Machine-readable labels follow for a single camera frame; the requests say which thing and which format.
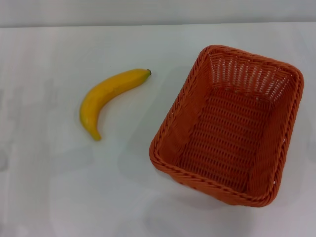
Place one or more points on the yellow banana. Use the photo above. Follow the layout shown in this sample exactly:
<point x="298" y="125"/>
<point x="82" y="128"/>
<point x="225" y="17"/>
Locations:
<point x="103" y="91"/>

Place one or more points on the orange woven plastic basket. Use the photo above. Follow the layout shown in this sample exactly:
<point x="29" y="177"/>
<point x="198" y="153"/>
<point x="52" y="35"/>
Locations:
<point x="227" y="138"/>

